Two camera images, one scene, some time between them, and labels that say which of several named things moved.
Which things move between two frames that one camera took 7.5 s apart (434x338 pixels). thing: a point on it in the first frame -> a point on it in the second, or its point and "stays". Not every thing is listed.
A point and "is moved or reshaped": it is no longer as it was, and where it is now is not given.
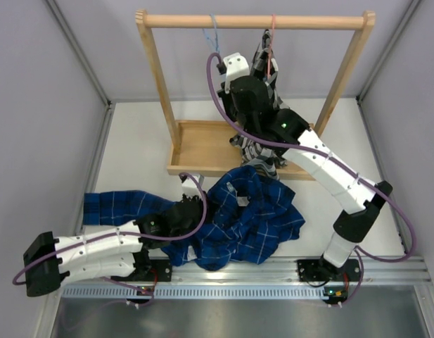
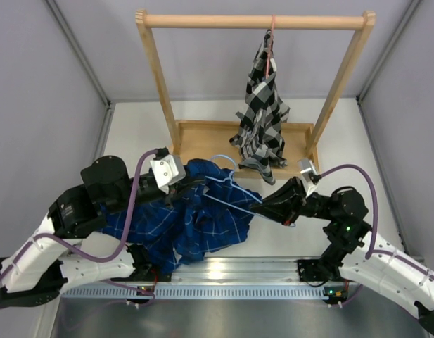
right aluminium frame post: [380, 63] stays
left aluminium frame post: [86, 65] stays
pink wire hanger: [273, 26] stays
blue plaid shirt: [247, 217] is moved or reshaped
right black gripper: [226, 98] -> [281, 205]
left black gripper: [200, 201] -> [179, 188]
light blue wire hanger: [217, 43] -> [234, 181]
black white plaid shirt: [259, 158] stays
